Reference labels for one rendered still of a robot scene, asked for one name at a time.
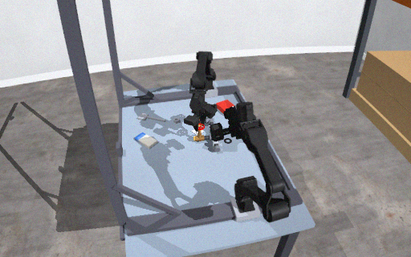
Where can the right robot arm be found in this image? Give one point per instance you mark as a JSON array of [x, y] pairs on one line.
[[256, 140]]

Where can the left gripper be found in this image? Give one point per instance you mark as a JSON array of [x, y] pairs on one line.
[[195, 119]]

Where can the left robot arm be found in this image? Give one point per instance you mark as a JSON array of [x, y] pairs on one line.
[[202, 78]]

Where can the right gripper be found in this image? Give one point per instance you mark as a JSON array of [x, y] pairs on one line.
[[217, 133]]

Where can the red rectangular block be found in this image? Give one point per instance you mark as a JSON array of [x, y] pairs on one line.
[[221, 106]]

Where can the grey metal frame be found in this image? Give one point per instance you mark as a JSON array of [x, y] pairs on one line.
[[75, 49]]

